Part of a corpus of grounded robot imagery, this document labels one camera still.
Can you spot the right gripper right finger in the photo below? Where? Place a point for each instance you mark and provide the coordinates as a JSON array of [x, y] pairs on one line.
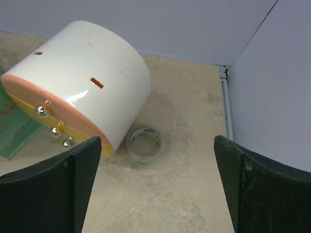
[[262, 195]]

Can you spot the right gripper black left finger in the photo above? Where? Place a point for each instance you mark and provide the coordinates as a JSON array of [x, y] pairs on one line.
[[51, 196]]

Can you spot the green cake paper bag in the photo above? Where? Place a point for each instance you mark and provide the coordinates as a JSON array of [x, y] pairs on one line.
[[16, 128]]

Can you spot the clear tape roll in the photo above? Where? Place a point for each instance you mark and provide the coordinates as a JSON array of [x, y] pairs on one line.
[[144, 144]]

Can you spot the cream round drawer cabinet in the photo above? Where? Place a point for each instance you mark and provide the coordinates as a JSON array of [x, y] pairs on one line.
[[85, 81]]

